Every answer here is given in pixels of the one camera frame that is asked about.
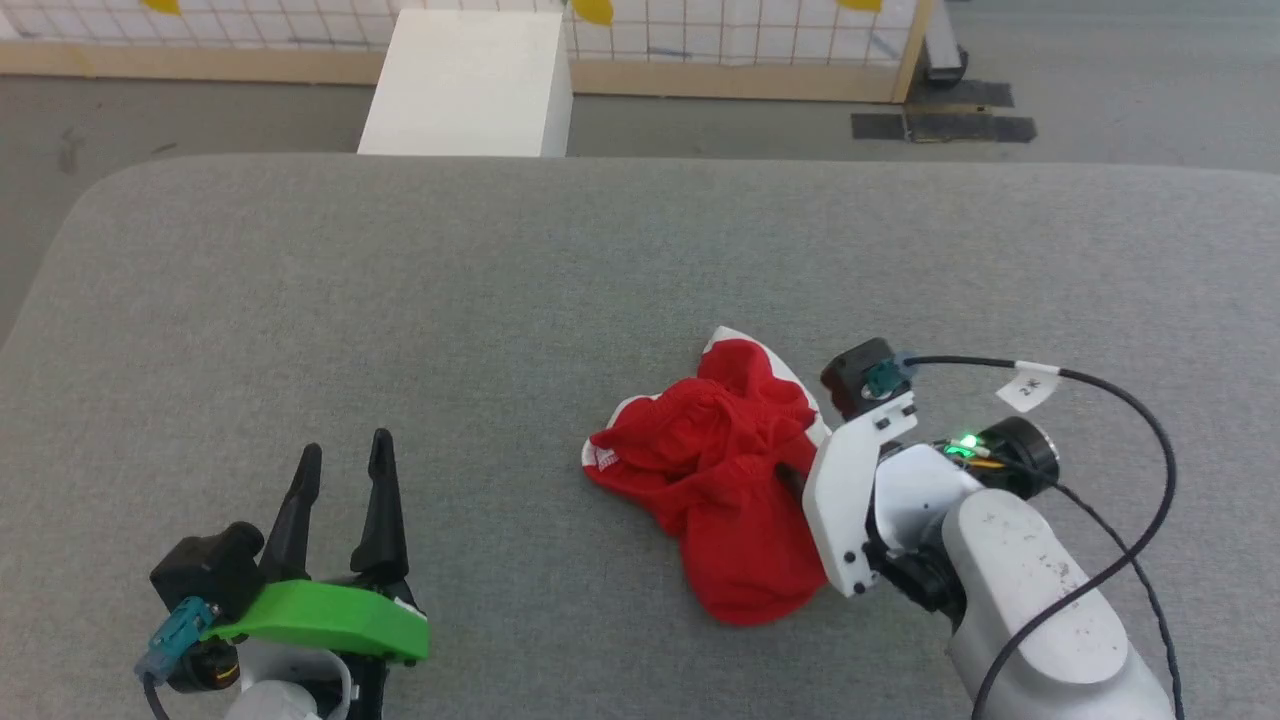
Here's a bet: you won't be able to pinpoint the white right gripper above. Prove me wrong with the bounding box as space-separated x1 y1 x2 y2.
775 392 919 599

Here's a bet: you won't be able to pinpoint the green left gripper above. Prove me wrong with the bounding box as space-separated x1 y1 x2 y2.
205 428 432 720

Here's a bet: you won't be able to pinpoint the red shorts with white stripe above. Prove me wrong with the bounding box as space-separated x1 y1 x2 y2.
581 326 834 628

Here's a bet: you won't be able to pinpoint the long black floor tape patch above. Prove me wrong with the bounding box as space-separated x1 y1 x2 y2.
851 112 1039 144

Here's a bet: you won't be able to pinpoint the short black floor tape patch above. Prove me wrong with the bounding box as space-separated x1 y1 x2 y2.
905 79 1015 110

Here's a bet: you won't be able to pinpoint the white box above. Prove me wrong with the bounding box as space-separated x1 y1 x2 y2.
357 8 575 159

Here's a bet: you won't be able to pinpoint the teal right cable connector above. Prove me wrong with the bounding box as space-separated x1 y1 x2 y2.
865 356 915 401

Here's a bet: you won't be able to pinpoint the teal cable connector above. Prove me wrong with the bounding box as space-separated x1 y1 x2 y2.
135 597 217 687
865 356 915 401

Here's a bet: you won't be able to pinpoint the teal left cable connector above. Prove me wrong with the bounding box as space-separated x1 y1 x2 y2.
135 597 217 687

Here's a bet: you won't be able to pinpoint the white cable label tag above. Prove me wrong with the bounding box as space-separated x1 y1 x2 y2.
996 361 1062 414

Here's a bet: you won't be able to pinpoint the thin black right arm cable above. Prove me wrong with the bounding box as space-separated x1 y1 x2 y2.
1055 482 1189 720

